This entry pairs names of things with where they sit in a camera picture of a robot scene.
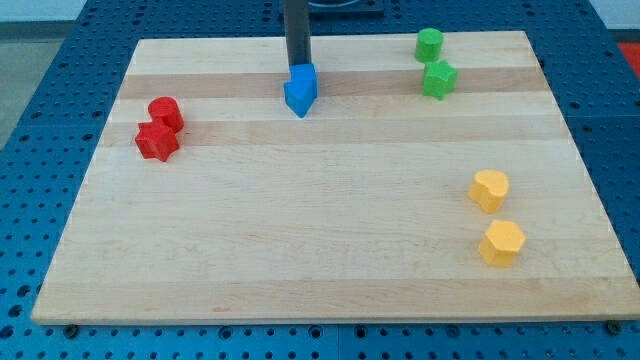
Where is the wooden board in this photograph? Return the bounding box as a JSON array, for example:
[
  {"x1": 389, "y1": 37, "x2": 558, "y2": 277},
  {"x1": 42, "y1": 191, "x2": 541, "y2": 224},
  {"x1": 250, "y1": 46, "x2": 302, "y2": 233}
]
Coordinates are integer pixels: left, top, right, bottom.
[{"x1": 32, "y1": 31, "x2": 639, "y2": 326}]

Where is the green cylinder block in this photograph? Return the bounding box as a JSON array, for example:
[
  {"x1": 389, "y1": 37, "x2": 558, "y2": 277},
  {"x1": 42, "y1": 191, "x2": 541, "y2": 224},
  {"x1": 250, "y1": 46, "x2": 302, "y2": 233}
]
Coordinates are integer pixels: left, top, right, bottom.
[{"x1": 414, "y1": 28, "x2": 444, "y2": 63}]

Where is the red star block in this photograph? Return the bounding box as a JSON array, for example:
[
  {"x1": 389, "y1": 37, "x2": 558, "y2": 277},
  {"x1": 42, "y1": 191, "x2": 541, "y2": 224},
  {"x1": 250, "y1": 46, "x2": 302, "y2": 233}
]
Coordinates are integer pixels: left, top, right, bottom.
[{"x1": 135, "y1": 122, "x2": 180, "y2": 162}]

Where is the yellow hexagon block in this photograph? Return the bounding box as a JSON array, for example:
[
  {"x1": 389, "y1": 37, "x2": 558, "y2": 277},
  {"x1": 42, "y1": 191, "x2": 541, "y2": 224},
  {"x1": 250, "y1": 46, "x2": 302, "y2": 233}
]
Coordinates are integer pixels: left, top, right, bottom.
[{"x1": 478, "y1": 220, "x2": 526, "y2": 267}]

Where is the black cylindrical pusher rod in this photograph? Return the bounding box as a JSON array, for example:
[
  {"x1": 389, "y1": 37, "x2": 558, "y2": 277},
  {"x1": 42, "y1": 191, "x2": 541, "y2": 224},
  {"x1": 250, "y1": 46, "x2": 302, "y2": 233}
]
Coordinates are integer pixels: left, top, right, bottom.
[{"x1": 283, "y1": 0, "x2": 312, "y2": 66}]

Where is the blue cube block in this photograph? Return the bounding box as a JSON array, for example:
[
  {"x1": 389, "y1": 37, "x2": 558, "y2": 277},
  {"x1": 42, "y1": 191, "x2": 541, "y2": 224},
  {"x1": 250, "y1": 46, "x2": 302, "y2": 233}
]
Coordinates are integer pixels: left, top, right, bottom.
[{"x1": 289, "y1": 63, "x2": 317, "y2": 83}]

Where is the red cylinder block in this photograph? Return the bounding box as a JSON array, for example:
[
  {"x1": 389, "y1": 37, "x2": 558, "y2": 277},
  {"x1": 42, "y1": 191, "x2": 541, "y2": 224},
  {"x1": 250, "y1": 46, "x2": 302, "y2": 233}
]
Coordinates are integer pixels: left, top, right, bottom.
[{"x1": 148, "y1": 96, "x2": 184, "y2": 133}]

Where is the green star block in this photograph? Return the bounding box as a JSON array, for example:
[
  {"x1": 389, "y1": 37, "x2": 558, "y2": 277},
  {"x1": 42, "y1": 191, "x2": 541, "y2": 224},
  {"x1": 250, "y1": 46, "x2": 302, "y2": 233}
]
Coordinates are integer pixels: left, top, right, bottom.
[{"x1": 422, "y1": 60, "x2": 458, "y2": 100}]

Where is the yellow heart block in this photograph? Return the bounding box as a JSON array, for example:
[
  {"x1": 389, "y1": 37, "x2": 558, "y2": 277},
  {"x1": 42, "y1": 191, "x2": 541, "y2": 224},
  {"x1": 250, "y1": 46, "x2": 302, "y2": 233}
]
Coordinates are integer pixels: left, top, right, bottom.
[{"x1": 468, "y1": 169, "x2": 510, "y2": 214}]

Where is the blue triangle block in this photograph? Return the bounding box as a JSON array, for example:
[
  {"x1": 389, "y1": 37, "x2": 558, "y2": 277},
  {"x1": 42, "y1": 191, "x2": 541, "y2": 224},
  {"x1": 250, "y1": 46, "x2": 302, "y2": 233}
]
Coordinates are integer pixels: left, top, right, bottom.
[{"x1": 283, "y1": 80, "x2": 318, "y2": 118}]

